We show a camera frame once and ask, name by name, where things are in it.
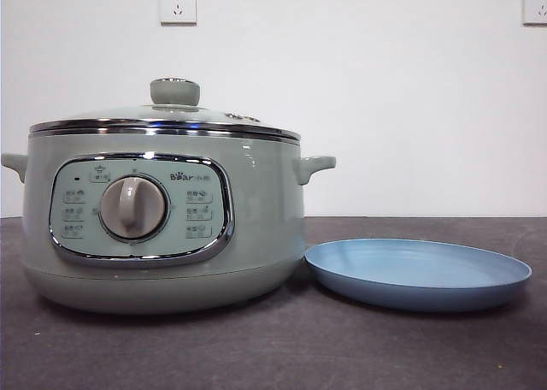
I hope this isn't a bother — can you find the pale green electric steamer pot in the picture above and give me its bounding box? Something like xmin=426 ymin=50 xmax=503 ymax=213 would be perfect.
xmin=0 ymin=124 xmax=337 ymax=315

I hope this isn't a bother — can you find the white wall socket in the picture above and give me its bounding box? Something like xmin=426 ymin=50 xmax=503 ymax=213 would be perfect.
xmin=160 ymin=0 xmax=198 ymax=26
xmin=522 ymin=0 xmax=547 ymax=26

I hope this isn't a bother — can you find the glass lid with green knob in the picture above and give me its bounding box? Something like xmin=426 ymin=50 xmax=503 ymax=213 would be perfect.
xmin=29 ymin=77 xmax=300 ymax=143

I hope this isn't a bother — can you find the blue round plate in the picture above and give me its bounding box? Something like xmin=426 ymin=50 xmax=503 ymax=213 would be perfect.
xmin=303 ymin=237 xmax=533 ymax=312

